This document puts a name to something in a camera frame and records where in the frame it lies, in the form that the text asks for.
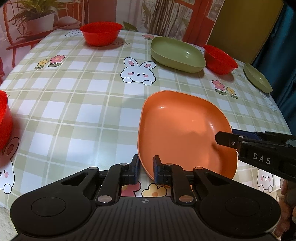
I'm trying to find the small green plate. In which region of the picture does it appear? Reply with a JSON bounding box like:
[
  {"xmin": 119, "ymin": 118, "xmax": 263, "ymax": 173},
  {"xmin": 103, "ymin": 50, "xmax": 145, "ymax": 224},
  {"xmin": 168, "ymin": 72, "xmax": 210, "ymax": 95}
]
[{"xmin": 243, "ymin": 63, "xmax": 273, "ymax": 94}]

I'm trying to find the checkered bunny tablecloth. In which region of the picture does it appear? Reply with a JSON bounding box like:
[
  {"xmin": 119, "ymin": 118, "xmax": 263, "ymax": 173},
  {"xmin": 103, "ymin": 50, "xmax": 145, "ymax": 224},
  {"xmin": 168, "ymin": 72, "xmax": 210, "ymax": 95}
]
[{"xmin": 1, "ymin": 30, "xmax": 290, "ymax": 208}]

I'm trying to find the red bowl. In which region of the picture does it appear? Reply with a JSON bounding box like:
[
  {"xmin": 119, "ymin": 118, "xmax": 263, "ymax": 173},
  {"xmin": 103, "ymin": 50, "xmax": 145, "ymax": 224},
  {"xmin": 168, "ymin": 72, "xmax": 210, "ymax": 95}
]
[
  {"xmin": 204, "ymin": 45, "xmax": 238, "ymax": 75},
  {"xmin": 80, "ymin": 22, "xmax": 122, "ymax": 47},
  {"xmin": 0, "ymin": 90, "xmax": 13, "ymax": 150}
]

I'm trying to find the large green square plate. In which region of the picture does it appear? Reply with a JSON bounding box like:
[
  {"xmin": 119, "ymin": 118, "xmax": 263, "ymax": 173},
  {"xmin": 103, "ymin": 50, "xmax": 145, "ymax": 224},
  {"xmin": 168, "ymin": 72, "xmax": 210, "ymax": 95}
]
[{"xmin": 151, "ymin": 37, "xmax": 206, "ymax": 73}]

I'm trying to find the teal curtain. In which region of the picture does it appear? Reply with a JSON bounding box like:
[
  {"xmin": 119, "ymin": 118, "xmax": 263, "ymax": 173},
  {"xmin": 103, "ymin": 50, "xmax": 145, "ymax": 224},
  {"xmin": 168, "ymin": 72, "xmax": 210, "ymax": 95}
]
[{"xmin": 252, "ymin": 1, "xmax": 296, "ymax": 135}]

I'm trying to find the person's right hand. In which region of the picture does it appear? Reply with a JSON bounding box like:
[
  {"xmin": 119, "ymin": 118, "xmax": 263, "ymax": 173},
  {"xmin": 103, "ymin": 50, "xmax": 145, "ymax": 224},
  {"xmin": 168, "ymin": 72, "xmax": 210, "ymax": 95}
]
[{"xmin": 274, "ymin": 179, "xmax": 295, "ymax": 237}]

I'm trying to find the wooden board panel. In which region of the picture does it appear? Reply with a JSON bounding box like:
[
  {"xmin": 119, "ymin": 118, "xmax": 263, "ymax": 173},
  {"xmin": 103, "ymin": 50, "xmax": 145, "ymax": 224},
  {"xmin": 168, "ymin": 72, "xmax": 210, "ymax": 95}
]
[{"xmin": 207, "ymin": 1, "xmax": 283, "ymax": 63}]

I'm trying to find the orange square plate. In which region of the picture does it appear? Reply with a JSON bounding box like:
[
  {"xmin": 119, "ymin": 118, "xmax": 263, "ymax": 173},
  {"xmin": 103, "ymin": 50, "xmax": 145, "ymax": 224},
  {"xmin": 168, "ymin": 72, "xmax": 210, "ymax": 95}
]
[{"xmin": 137, "ymin": 91, "xmax": 237, "ymax": 179}]

